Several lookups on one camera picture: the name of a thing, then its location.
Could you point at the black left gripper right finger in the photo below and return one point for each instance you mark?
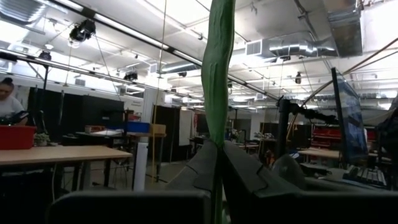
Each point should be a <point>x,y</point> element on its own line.
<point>248,177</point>

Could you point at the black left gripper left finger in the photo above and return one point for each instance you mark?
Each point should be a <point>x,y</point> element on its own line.
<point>202,168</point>

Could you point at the cardboard box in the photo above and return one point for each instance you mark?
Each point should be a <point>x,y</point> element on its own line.
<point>158,129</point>

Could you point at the blue plastic bin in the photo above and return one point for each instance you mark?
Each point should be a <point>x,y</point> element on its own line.
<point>138,127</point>

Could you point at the red tool cabinet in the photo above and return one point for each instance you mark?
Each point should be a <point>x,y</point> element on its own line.
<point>326,137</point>

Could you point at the computer monitor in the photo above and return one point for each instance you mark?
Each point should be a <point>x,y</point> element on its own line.
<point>351,124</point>

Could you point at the black keyboard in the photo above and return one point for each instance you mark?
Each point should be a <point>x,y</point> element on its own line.
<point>367,177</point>

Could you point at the black partition panel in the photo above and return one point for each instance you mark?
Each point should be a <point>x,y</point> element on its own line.
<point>77,112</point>

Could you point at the wooden desk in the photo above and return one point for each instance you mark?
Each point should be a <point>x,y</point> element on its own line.
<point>62,154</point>

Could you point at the small potted plant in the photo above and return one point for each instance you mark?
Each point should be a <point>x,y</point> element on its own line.
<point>42,138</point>

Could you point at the red plastic bin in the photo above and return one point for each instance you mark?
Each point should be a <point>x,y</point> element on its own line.
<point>17,137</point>

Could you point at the person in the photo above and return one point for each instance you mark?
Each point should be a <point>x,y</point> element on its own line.
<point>11,105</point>

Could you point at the black overhead camera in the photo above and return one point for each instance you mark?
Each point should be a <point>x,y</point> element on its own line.
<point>45,56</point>
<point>131,76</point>
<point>82,31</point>

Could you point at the silver rectangular air duct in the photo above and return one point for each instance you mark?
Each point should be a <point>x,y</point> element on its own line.
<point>295,46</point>

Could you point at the black overhead frame bar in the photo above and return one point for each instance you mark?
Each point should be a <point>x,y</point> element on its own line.
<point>88,13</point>

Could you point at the black distant frame bar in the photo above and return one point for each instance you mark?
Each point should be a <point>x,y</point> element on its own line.
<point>9,57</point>

